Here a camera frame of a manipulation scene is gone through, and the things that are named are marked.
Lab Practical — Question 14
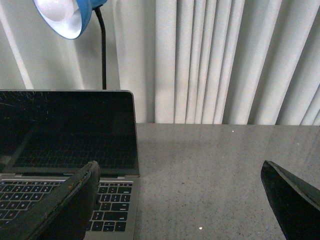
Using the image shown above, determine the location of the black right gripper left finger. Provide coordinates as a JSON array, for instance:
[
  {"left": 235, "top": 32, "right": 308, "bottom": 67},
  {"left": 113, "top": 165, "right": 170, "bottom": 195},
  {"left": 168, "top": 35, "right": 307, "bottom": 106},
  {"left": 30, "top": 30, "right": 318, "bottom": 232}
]
[{"left": 9, "top": 161, "right": 101, "bottom": 240}]

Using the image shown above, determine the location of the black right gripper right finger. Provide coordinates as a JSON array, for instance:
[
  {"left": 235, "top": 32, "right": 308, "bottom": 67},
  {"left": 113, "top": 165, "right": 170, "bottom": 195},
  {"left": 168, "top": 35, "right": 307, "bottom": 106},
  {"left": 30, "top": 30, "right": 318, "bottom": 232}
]
[{"left": 260, "top": 160, "right": 320, "bottom": 240}]

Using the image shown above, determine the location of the grey laptop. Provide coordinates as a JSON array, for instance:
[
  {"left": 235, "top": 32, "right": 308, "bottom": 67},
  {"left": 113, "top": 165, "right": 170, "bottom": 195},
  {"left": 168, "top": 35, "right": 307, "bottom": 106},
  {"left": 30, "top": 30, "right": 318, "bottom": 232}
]
[{"left": 0, "top": 90, "right": 140, "bottom": 240}]

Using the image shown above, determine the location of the white curtain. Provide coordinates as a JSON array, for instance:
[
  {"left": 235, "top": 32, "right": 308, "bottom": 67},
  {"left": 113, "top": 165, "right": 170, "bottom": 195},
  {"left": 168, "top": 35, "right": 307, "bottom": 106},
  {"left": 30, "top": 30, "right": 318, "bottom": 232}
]
[{"left": 0, "top": 0, "right": 320, "bottom": 126}]

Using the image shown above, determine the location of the blue desk lamp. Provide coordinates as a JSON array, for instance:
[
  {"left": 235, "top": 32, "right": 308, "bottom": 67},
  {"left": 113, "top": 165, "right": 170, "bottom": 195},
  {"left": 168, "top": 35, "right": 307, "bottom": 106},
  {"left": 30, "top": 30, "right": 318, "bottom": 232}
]
[{"left": 33, "top": 0, "right": 107, "bottom": 90}]

